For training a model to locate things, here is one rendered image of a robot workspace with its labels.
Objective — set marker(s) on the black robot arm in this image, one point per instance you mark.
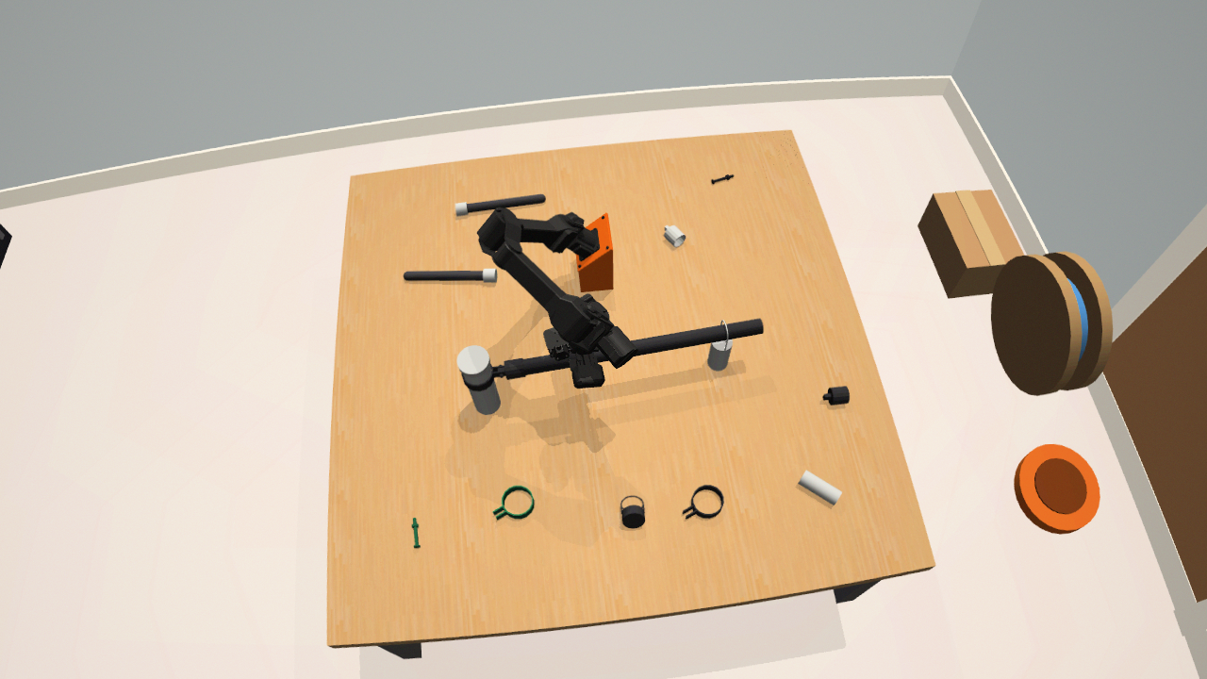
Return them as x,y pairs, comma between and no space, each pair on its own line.
573,318

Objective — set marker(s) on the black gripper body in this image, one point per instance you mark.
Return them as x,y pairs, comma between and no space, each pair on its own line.
588,373

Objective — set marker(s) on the black faceted cup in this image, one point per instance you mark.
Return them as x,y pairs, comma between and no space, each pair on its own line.
512,369

